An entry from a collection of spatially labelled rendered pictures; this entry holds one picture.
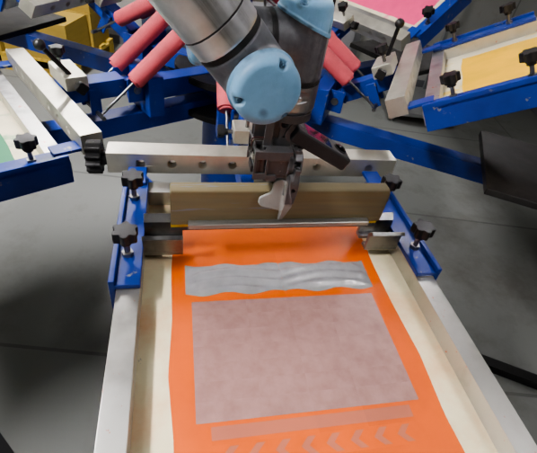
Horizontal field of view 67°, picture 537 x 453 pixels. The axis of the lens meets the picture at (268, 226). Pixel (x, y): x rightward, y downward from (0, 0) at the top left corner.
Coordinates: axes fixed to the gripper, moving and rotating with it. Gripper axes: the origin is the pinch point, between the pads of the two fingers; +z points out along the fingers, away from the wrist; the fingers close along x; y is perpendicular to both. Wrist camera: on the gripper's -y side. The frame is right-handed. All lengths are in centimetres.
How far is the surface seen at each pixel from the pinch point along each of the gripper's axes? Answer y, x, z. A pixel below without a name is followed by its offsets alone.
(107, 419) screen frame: 28.0, 32.7, 8.0
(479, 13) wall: -269, -335, 28
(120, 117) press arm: 36, -61, 14
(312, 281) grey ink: -5.7, 9.4, 10.6
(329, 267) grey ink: -10.4, 5.5, 11.0
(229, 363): 11.4, 24.5, 11.5
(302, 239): -6.9, -3.1, 11.4
